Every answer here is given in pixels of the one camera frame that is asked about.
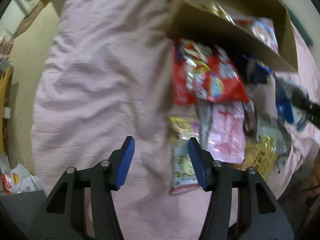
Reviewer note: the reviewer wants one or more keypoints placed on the cardboard box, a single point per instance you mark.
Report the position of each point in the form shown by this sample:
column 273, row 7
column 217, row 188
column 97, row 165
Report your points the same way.
column 225, row 33

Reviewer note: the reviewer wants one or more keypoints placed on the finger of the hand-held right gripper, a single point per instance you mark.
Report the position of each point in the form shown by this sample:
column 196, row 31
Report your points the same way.
column 303, row 101

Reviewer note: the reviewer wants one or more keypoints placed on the red snack bag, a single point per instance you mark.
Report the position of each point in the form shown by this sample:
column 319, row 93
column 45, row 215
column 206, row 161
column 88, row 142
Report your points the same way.
column 200, row 80

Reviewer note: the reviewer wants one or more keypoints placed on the red white snack packet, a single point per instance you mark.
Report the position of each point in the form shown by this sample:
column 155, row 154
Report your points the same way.
column 266, row 33

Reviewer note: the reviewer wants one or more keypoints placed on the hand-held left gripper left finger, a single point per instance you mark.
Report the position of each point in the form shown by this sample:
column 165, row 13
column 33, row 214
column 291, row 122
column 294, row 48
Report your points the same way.
column 125, row 162

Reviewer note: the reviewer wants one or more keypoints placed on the pink blanket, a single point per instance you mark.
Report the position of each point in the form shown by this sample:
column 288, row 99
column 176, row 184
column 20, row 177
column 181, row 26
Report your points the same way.
column 105, row 80

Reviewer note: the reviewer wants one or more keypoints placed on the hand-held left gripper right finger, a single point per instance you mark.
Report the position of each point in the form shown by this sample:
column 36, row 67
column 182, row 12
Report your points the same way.
column 197, row 165

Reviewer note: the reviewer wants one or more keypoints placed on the pale blue snack packet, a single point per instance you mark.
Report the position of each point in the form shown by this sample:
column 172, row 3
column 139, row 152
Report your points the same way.
column 182, row 165

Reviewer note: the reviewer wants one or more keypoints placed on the pink snack pouch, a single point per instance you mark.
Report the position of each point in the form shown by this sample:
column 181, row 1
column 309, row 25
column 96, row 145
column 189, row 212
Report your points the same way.
column 226, row 135

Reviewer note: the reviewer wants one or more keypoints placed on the blue white snack bag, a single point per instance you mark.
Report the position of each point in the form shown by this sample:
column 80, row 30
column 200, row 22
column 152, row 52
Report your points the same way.
column 285, row 105

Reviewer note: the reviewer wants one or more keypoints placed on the yellow black snack packet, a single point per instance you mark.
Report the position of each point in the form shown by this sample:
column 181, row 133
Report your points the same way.
column 262, row 155

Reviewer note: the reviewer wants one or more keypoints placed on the dark blue snack packet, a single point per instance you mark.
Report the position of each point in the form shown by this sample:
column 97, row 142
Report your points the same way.
column 257, row 71

